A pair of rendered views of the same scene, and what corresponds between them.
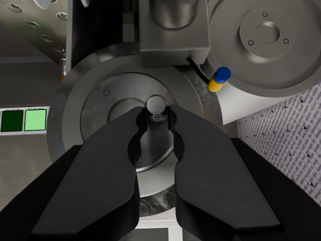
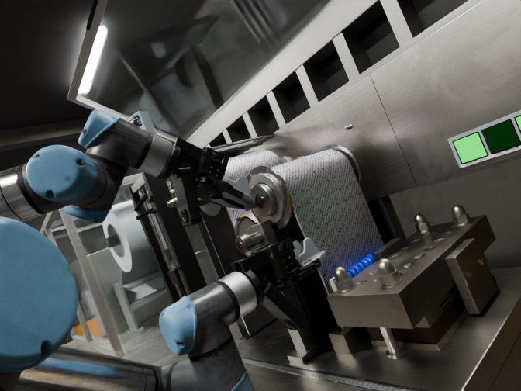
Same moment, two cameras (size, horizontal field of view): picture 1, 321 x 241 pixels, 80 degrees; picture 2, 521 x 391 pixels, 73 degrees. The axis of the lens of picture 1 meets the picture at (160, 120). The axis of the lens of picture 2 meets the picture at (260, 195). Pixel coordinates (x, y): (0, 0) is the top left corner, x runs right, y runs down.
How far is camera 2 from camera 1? 0.72 m
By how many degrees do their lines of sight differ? 53
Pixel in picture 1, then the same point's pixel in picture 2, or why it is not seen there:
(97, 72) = (279, 214)
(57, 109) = (287, 197)
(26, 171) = (456, 88)
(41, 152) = (447, 115)
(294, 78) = (240, 224)
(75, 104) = (279, 201)
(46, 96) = not seen: outside the picture
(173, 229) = (315, 102)
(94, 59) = (285, 219)
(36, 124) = (465, 144)
